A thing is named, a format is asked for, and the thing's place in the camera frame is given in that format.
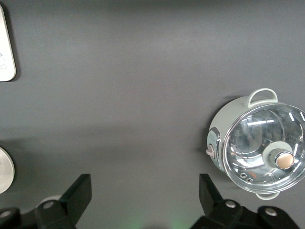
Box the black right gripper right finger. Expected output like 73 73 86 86
190 173 243 229

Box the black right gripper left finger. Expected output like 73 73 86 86
34 173 92 229

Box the round cream plate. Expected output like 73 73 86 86
0 146 15 194

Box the cream rectangular rabbit tray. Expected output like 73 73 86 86
0 4 17 83

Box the glass pot lid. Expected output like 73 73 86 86
220 101 305 194

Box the pale green electric pot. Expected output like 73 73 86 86
206 88 305 201

